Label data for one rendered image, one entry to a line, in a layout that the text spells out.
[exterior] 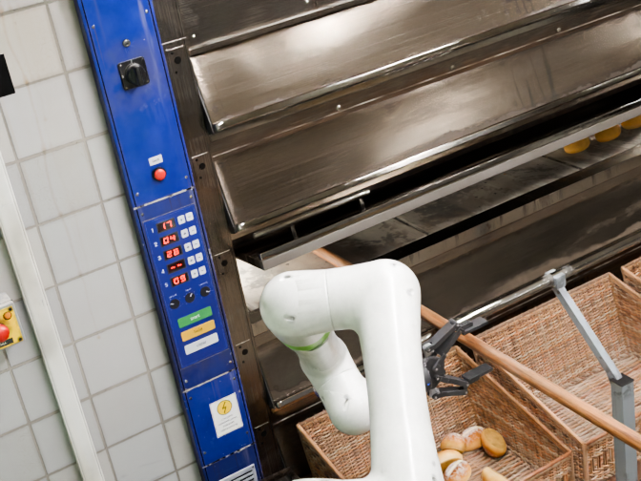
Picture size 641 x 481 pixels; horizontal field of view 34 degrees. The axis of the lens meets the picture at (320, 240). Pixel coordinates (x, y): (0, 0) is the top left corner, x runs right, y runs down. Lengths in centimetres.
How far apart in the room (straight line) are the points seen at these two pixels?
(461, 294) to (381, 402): 136
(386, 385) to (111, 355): 100
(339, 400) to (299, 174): 66
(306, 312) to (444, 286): 124
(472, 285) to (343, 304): 128
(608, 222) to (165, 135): 153
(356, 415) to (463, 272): 95
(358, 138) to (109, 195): 67
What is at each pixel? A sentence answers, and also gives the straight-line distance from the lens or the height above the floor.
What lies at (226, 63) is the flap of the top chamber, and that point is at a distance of 249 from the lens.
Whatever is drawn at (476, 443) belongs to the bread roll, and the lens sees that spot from 308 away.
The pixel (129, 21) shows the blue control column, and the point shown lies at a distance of 233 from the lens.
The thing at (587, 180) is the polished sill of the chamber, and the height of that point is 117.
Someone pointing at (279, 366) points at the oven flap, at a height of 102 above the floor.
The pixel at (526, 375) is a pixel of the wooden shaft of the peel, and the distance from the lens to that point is 230.
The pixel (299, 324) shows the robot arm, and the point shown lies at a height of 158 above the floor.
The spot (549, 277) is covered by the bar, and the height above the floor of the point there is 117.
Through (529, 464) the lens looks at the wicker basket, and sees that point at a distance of 303.
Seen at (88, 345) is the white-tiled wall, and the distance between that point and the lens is 253.
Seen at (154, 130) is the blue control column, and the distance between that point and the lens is 240.
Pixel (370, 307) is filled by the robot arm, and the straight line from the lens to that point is 180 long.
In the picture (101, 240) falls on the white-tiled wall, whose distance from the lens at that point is 245.
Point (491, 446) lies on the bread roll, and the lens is 303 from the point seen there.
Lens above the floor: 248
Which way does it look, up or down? 25 degrees down
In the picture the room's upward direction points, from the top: 10 degrees counter-clockwise
